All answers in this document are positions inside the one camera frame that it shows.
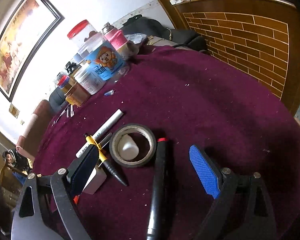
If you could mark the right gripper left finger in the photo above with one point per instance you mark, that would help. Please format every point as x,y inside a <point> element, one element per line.
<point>32,216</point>

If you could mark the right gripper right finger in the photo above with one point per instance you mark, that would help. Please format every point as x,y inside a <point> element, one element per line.
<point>241,207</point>

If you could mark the clear packet red candle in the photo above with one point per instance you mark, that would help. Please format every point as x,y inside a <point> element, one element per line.
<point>76,199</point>

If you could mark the white charger plug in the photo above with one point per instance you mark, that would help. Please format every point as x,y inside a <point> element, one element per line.
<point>96,179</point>

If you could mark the yellow black mechanical pencil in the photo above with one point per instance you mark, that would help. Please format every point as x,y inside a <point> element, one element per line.
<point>106,162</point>

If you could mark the black pen red band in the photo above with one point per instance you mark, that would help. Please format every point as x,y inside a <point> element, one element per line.
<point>153,228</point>

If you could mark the small white dropper bottle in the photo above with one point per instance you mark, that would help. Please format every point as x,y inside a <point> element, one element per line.
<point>127,148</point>

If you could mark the black tape roll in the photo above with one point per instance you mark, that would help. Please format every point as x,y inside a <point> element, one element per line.
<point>129,129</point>

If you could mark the wooden chair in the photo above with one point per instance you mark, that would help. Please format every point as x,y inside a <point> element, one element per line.
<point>7,179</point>

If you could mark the seated person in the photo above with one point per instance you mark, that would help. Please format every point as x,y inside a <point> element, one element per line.
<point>18,161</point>

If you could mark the brown armchair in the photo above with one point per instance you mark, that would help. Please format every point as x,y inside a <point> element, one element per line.
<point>29,141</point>

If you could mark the maroon tablecloth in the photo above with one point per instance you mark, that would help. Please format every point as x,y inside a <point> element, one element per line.
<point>194,99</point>

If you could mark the black lipstick tube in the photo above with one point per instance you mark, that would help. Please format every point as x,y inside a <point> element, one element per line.
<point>105,140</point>

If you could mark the black pen far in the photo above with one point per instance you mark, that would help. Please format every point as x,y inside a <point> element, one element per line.
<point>62,113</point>

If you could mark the white marker pen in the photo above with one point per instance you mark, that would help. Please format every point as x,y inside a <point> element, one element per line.
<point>102,130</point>

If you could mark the white stick far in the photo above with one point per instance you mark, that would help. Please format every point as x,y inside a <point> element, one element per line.
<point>71,110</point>

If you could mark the black leather sofa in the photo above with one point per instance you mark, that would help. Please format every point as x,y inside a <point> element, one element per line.
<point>57,100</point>

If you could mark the brown tin can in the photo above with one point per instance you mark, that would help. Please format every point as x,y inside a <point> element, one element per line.
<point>74,93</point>

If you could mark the small blue clear cap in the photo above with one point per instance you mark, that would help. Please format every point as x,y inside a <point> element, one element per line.
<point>109,93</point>

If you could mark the white plastic tub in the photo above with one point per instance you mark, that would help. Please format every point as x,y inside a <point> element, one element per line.
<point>89,79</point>

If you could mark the blue label plastic jar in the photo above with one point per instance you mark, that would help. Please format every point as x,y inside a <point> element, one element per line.
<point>103,58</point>

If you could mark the wooden brick pattern cabinet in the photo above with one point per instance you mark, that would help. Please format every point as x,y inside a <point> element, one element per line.
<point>258,37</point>

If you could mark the red lid clear jar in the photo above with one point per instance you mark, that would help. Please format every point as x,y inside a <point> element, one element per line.
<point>79,35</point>

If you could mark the framed painting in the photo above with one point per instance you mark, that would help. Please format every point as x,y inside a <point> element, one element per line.
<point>28,27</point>

